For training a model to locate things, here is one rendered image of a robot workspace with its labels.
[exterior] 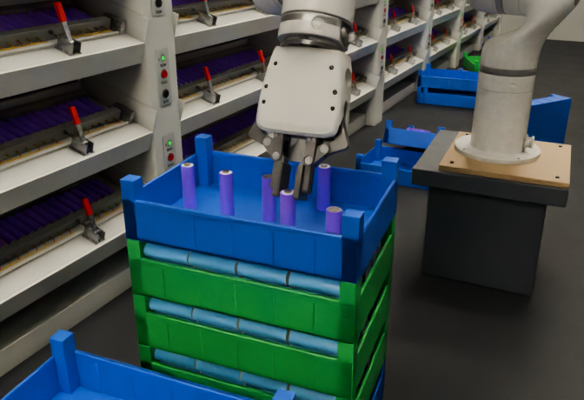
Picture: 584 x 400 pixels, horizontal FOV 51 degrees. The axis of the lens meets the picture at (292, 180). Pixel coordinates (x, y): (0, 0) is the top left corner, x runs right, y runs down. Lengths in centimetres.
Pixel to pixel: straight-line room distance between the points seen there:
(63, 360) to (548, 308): 103
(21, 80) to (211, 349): 56
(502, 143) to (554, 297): 37
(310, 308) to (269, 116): 22
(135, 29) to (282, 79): 67
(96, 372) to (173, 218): 20
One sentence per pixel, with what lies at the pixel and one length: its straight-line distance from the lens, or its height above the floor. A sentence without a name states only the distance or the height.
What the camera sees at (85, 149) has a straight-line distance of 122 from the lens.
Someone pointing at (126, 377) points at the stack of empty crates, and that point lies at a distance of 76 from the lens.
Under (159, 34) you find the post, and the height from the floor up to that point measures 56.
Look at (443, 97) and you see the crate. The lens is 302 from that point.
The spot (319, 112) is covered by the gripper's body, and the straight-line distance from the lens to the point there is 67.
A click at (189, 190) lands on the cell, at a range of 83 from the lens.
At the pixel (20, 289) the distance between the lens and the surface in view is 120.
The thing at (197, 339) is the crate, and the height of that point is 27.
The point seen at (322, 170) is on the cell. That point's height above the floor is 46.
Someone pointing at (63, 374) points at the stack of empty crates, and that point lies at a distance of 80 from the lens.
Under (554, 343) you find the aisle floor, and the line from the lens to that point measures 135.
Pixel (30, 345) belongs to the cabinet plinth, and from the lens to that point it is 131.
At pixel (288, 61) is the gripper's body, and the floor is 62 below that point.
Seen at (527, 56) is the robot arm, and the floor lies 52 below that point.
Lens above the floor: 75
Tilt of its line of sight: 22 degrees down
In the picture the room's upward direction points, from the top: straight up
